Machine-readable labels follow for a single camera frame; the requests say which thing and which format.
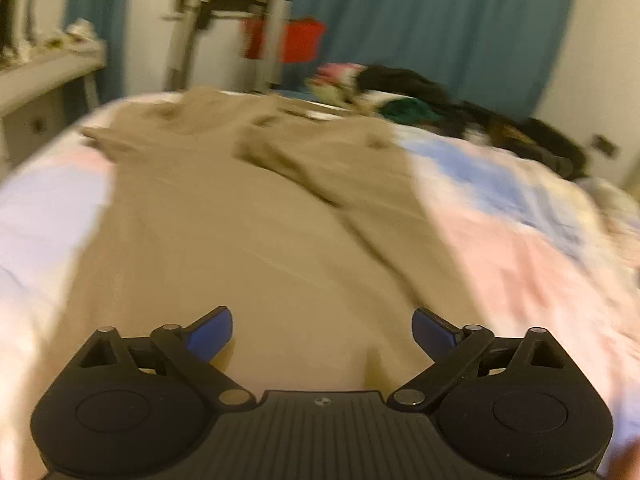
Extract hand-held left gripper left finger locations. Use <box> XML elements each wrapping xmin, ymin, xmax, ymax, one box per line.
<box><xmin>75</xmin><ymin>306</ymin><xmax>257</xmax><ymax>410</ymax></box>

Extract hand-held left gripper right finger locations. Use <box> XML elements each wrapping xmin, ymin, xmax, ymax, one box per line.
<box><xmin>392</xmin><ymin>307</ymin><xmax>571</xmax><ymax>410</ymax></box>

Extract khaki printed t-shirt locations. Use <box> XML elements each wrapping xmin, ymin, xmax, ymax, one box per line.
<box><xmin>80</xmin><ymin>85</ymin><xmax>483</xmax><ymax>397</ymax></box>

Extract pile of clothes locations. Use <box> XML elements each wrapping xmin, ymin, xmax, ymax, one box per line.
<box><xmin>307</xmin><ymin>62</ymin><xmax>501</xmax><ymax>137</ymax></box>

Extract pastel tie-dye blanket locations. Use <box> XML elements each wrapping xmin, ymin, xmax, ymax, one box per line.
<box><xmin>0</xmin><ymin>91</ymin><xmax>640</xmax><ymax>480</ymax></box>

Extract white vanity desk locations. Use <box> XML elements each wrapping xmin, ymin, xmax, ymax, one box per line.
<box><xmin>0</xmin><ymin>42</ymin><xmax>109</xmax><ymax>172</ymax></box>

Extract red cloth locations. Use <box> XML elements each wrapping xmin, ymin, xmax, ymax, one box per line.
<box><xmin>242</xmin><ymin>17</ymin><xmax>329</xmax><ymax>64</ymax></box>

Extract wide teal curtain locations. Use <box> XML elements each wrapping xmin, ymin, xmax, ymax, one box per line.
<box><xmin>287</xmin><ymin>0</ymin><xmax>584</xmax><ymax>122</ymax></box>

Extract narrow teal curtain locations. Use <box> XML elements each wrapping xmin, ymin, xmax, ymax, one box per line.
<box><xmin>64</xmin><ymin>0</ymin><xmax>137</xmax><ymax>107</ymax></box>

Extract black wall socket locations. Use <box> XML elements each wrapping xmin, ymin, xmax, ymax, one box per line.
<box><xmin>592</xmin><ymin>134</ymin><xmax>619</xmax><ymax>157</ymax></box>

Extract wavy frame vanity mirror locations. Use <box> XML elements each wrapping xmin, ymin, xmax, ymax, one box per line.
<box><xmin>0</xmin><ymin>0</ymin><xmax>39</xmax><ymax>59</ymax></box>

